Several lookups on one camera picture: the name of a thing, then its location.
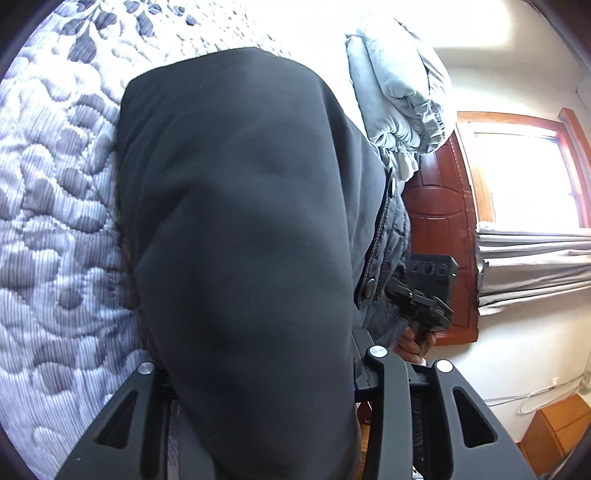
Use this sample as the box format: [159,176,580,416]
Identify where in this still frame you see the black pants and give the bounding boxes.
[116,48,410,479]

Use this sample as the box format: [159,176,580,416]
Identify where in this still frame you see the person's right hand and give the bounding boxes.
[391,327,437,365]

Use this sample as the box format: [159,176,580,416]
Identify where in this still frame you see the grey curtain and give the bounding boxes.
[475,222,590,316]

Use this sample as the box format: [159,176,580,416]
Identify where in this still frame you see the wooden framed window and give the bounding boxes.
[457,108,590,233]

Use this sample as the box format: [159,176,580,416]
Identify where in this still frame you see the wooden nightstand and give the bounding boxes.
[518,395,590,476]

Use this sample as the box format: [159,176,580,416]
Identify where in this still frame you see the folded grey comforter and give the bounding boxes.
[346,20,457,183]

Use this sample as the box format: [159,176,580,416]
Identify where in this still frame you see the grey quilted bedspread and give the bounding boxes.
[1,1,280,479]

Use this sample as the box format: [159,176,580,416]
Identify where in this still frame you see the white power cable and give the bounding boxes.
[482,375,588,415]

